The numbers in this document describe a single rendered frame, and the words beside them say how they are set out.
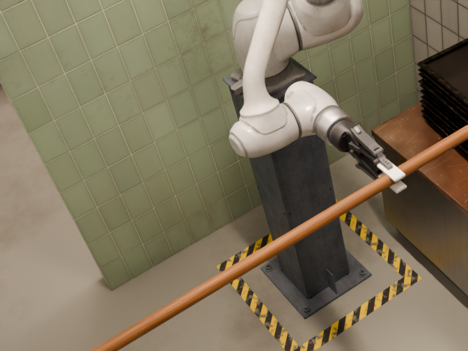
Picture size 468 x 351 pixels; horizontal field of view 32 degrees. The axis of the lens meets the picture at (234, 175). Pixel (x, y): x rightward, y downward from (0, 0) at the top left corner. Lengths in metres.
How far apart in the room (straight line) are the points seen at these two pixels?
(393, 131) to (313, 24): 0.67
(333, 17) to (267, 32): 0.44
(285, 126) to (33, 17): 1.01
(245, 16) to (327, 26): 0.24
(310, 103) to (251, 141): 0.19
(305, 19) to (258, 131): 0.52
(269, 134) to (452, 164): 0.95
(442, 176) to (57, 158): 1.34
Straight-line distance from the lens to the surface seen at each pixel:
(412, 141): 2.92
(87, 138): 3.00
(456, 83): 2.75
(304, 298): 3.23
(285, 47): 2.47
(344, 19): 2.47
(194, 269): 3.45
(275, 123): 2.04
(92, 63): 2.86
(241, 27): 2.43
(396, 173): 1.92
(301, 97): 2.11
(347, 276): 3.27
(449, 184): 2.76
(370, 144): 1.95
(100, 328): 3.41
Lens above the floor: 2.59
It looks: 43 degrees down
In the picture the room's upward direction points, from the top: 17 degrees counter-clockwise
